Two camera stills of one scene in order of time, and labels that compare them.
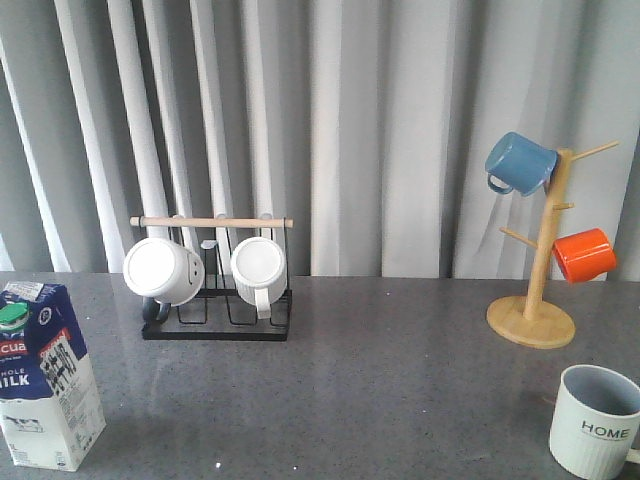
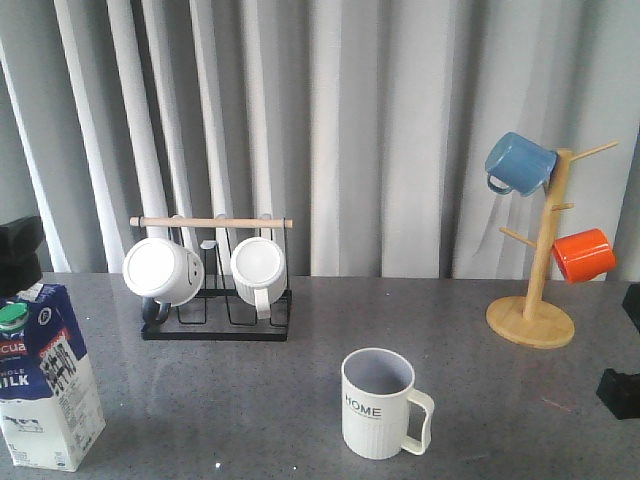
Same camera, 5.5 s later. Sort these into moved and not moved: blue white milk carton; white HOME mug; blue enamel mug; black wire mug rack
Moved: white HOME mug
Not moved: blue enamel mug; blue white milk carton; black wire mug rack
